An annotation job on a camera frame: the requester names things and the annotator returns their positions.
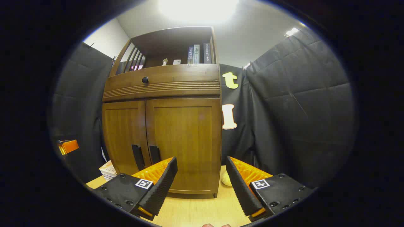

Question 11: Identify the black door handle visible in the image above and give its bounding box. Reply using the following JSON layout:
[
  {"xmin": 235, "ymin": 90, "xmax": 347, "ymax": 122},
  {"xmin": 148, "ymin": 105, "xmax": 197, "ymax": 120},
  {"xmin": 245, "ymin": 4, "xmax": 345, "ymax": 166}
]
[
  {"xmin": 149, "ymin": 145, "xmax": 161, "ymax": 164},
  {"xmin": 131, "ymin": 144, "xmax": 146, "ymax": 171}
]

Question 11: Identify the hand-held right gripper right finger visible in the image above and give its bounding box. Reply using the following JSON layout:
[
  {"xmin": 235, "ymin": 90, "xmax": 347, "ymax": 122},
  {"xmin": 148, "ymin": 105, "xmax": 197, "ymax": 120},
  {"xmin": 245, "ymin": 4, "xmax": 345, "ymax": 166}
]
[{"xmin": 226, "ymin": 156, "xmax": 316, "ymax": 222}]

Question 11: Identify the wooden cabinet drawer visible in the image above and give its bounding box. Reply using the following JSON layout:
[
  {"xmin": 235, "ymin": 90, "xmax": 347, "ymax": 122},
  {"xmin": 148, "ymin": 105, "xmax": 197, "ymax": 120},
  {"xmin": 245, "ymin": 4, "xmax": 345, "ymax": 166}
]
[{"xmin": 104, "ymin": 64, "xmax": 220, "ymax": 92}]

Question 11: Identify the stack of white books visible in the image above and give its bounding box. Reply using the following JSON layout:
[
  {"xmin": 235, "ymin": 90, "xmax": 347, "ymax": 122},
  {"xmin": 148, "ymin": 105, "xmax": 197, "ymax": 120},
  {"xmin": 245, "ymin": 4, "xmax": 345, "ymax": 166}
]
[{"xmin": 99, "ymin": 160, "xmax": 118, "ymax": 181}]

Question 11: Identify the large ceiling light panel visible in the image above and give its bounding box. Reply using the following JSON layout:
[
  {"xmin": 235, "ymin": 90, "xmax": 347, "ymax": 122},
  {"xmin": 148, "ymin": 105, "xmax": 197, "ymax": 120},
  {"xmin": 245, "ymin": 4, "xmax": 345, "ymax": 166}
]
[{"xmin": 158, "ymin": 0, "xmax": 240, "ymax": 24}]

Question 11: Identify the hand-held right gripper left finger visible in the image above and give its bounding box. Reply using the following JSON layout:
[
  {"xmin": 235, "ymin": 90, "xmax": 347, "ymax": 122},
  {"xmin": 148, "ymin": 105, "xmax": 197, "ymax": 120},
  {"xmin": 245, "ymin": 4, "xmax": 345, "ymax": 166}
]
[{"xmin": 93, "ymin": 157, "xmax": 178, "ymax": 221}]

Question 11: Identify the wooden shoe cabinet door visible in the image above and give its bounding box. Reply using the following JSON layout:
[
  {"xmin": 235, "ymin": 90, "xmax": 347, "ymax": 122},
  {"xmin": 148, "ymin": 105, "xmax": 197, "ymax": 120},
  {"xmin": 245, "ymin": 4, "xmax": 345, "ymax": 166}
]
[
  {"xmin": 146, "ymin": 98, "xmax": 222, "ymax": 194},
  {"xmin": 102, "ymin": 100, "xmax": 152, "ymax": 175}
]

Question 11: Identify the brown wooden shoe cabinet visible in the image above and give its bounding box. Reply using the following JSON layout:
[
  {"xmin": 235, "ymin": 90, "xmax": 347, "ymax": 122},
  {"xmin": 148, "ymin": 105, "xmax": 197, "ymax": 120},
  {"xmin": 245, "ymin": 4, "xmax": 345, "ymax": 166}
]
[{"xmin": 102, "ymin": 26, "xmax": 222, "ymax": 198}]

